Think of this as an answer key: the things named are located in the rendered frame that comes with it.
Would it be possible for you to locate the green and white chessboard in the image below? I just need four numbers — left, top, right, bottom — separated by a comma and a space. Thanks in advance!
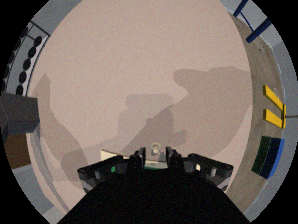
101, 150, 200, 172

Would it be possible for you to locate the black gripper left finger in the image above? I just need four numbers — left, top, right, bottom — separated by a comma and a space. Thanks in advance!
77, 147, 146, 194

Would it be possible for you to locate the white pawn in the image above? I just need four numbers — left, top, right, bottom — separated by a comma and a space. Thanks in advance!
151, 141, 161, 154

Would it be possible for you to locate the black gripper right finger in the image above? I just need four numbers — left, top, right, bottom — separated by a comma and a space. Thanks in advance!
166, 147, 234, 192

